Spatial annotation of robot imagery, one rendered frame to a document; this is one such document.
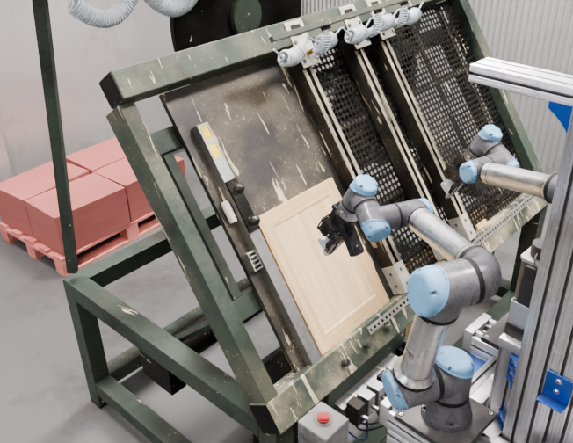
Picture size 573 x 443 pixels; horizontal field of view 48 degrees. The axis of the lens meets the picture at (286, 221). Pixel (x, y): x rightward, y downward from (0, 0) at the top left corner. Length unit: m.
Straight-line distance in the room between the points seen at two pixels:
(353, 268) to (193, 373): 0.75
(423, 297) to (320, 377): 0.93
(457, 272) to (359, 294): 1.10
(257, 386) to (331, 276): 0.56
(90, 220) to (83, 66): 1.44
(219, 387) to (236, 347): 0.33
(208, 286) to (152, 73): 0.72
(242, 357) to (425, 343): 0.75
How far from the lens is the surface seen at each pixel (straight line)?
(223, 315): 2.19
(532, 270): 1.92
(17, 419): 3.75
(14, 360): 4.11
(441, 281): 1.55
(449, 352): 1.96
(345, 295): 2.58
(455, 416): 2.03
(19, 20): 5.26
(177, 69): 2.28
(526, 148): 3.76
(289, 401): 2.33
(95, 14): 2.55
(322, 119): 2.65
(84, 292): 3.10
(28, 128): 5.44
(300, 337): 2.38
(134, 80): 2.19
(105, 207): 4.68
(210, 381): 2.54
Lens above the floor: 2.55
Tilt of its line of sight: 31 degrees down
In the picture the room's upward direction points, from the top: 1 degrees counter-clockwise
